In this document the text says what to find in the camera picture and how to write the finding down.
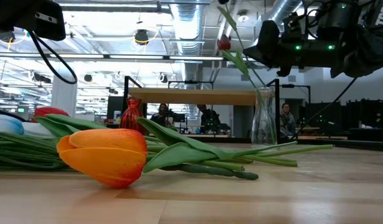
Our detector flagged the ceiling light strip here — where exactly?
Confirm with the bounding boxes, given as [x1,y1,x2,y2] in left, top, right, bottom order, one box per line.
[0,52,257,63]

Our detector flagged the silver ventilation duct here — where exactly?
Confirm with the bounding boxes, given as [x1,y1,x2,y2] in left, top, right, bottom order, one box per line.
[265,0,304,22]
[171,0,207,82]

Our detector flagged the pile of artificial tulips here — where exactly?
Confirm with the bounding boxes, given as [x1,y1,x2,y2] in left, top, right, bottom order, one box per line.
[0,114,245,172]

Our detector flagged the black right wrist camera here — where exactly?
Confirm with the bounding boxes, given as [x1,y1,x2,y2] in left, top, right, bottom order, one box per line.
[283,12,305,35]

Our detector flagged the white blue tulip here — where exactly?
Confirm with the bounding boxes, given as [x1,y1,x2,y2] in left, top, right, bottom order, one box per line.
[22,122,253,165]

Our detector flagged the person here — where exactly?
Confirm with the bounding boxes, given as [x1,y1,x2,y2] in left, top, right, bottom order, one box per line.
[150,103,176,128]
[197,104,222,134]
[280,103,296,138]

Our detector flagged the black ceiling device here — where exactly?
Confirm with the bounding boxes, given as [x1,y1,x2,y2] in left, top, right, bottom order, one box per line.
[0,30,17,44]
[134,29,150,47]

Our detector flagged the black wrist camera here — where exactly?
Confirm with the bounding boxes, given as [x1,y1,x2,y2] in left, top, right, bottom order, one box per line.
[283,12,305,35]
[21,0,67,42]

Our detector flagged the white building column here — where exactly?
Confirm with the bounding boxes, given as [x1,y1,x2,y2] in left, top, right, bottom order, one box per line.
[50,74,78,118]

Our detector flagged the clear glass vase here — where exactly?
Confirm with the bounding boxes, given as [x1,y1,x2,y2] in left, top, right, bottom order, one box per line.
[251,86,278,149]

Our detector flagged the bouquet of tulips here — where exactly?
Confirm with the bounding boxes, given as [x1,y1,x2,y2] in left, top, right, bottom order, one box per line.
[216,5,270,91]

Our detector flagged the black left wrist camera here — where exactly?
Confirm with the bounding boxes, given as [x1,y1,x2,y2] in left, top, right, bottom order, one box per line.
[21,0,67,42]

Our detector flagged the wooden shelf black legs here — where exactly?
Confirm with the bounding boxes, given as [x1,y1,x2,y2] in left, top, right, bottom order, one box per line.
[123,75,281,147]

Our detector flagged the black partition screen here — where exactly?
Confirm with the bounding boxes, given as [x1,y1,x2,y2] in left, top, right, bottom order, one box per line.
[305,99,383,142]

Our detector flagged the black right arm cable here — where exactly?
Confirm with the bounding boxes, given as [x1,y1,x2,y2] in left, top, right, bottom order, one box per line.
[290,77,357,140]

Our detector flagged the black monitor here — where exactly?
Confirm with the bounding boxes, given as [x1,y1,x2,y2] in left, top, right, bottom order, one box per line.
[106,95,125,121]

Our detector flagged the red glass vase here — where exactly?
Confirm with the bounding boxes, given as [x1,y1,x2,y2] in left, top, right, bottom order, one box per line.
[120,97,148,135]

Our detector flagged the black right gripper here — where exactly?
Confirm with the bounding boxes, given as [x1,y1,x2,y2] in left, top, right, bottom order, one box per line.
[242,19,341,78]

